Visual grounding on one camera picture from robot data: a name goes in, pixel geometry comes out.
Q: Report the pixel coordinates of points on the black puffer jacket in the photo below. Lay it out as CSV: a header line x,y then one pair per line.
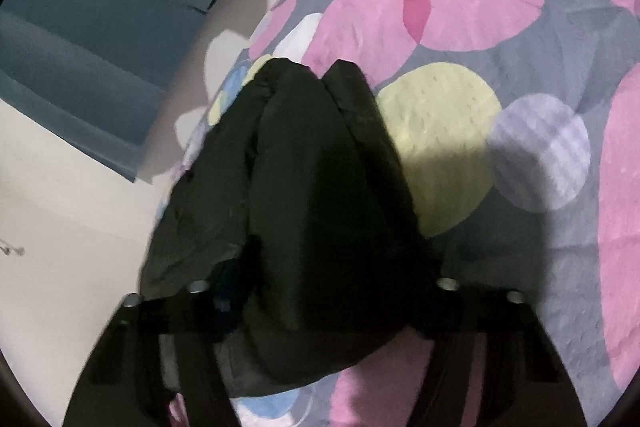
x,y
298,216

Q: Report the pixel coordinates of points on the wall hook with cord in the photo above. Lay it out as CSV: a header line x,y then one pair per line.
x,y
10,250

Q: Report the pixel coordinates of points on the polka dot bed cover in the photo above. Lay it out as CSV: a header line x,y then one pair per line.
x,y
517,123

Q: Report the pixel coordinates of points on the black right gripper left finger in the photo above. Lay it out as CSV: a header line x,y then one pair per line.
x,y
122,382

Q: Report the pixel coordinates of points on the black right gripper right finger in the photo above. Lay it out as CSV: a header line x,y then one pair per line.
x,y
492,363

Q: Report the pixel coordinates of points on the teal blue curtain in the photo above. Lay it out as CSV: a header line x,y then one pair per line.
x,y
97,73

